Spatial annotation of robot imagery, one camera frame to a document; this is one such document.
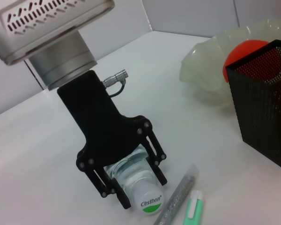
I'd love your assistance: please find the grey glitter pen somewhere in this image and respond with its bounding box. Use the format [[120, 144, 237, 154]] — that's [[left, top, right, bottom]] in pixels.
[[153, 164, 200, 225]]

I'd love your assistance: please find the clear water bottle green label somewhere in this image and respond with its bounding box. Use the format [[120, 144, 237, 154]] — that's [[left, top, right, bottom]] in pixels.
[[103, 146, 164, 214]]

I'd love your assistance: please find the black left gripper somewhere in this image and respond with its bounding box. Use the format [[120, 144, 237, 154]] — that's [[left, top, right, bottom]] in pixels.
[[57, 70, 168, 210]]

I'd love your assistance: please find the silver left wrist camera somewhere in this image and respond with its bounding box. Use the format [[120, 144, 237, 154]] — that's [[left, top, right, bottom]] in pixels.
[[0, 0, 115, 66]]

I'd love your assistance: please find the pale green glass fruit bowl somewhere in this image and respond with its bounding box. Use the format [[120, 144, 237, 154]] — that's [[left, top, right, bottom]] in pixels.
[[179, 18, 281, 111]]

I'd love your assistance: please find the mint green pen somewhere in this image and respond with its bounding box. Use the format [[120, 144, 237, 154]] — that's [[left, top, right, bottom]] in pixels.
[[182, 189, 205, 225]]

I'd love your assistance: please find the black mesh pen holder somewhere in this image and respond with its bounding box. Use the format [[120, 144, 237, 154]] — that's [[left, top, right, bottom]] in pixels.
[[225, 39, 281, 170]]

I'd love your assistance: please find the orange fruit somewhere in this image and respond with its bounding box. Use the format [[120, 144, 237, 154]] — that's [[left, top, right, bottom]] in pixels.
[[222, 39, 281, 83]]

